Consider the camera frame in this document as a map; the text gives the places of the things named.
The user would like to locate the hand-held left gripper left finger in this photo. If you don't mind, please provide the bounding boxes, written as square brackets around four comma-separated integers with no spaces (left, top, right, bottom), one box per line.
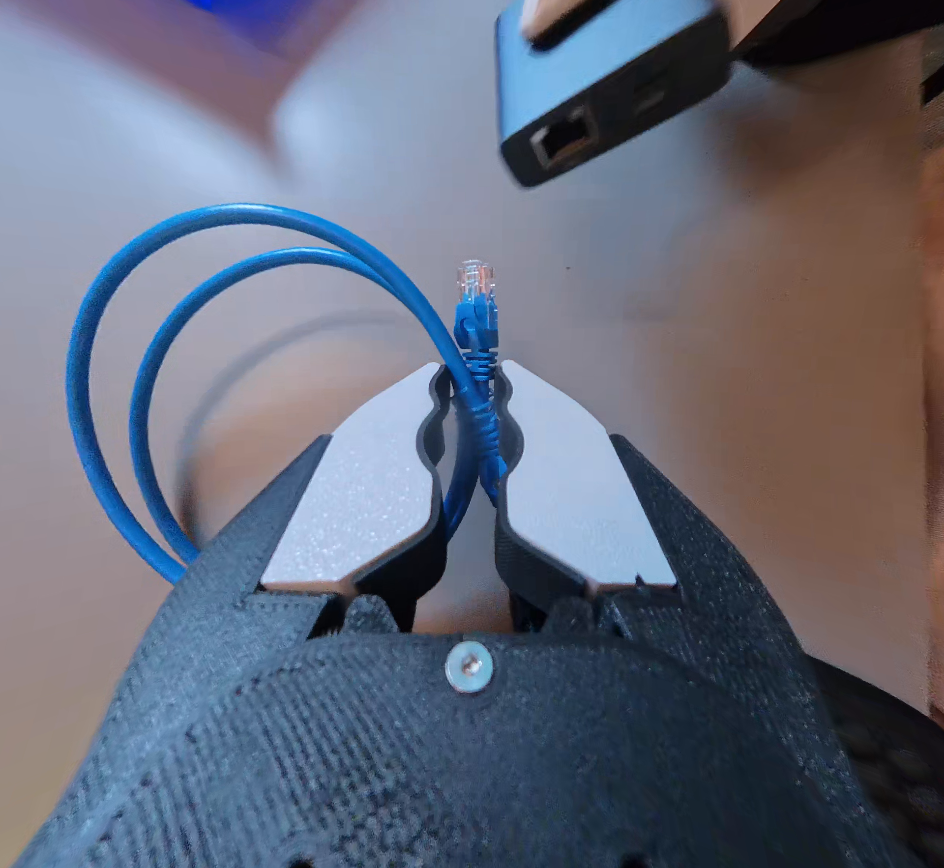
[258,361,452,600]

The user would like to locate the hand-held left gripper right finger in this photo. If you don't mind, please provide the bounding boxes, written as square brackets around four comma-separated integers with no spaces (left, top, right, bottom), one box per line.
[490,359,678,598]

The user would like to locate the dark grey ethernet adapter hub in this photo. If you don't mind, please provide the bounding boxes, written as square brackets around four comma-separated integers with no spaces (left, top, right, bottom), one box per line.
[494,0,735,188]

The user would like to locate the blue ethernet cable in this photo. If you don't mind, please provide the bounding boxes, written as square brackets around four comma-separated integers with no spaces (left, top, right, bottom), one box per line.
[66,203,510,585]

